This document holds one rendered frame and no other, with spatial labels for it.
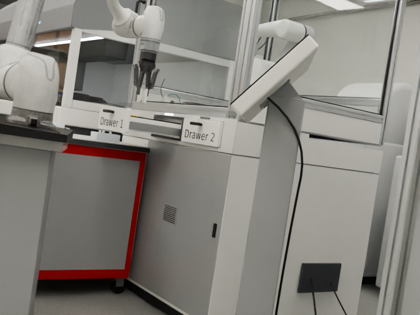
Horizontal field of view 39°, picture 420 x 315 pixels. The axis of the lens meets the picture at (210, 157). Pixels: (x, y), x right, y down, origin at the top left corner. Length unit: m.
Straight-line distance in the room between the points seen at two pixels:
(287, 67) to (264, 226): 0.53
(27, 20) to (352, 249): 1.85
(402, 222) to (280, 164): 0.63
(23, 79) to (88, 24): 1.33
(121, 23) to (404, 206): 1.77
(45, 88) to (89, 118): 1.30
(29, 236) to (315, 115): 1.35
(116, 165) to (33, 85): 0.78
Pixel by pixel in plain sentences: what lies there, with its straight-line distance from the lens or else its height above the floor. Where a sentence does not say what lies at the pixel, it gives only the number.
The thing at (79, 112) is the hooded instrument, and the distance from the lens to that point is 3.54.
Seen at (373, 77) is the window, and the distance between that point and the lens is 3.03.
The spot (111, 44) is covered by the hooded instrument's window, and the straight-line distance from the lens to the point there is 3.65.
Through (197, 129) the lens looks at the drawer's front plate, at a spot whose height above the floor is 0.88.
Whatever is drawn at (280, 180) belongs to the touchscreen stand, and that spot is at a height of 0.75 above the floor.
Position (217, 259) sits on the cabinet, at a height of 0.36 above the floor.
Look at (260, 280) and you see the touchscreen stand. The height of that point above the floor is 0.41.
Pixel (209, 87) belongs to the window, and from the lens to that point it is 2.66.
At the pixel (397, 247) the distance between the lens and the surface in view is 1.42.
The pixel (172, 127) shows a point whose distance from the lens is 2.75.
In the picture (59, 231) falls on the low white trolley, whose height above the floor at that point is 0.32.
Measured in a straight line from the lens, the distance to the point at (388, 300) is 1.44.
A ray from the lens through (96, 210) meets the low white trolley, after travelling 2.89.
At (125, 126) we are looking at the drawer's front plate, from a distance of 2.61.
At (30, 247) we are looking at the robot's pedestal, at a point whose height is 0.35.
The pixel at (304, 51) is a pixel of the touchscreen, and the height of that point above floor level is 1.15.
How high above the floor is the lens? 0.85
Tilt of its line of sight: 2 degrees down
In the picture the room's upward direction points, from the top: 8 degrees clockwise
